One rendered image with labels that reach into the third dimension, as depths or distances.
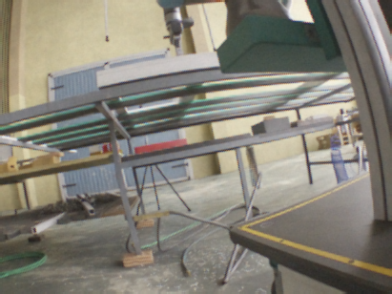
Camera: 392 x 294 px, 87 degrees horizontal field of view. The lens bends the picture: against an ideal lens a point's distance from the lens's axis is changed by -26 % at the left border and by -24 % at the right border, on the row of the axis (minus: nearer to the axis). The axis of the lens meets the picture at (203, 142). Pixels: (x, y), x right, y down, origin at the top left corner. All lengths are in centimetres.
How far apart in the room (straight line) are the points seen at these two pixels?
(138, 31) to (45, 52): 327
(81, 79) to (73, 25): 214
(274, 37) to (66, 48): 872
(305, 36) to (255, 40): 12
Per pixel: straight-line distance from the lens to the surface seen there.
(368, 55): 47
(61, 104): 115
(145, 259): 144
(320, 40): 54
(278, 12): 51
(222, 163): 740
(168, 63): 111
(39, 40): 964
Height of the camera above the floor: 50
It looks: 4 degrees up
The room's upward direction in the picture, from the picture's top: 11 degrees counter-clockwise
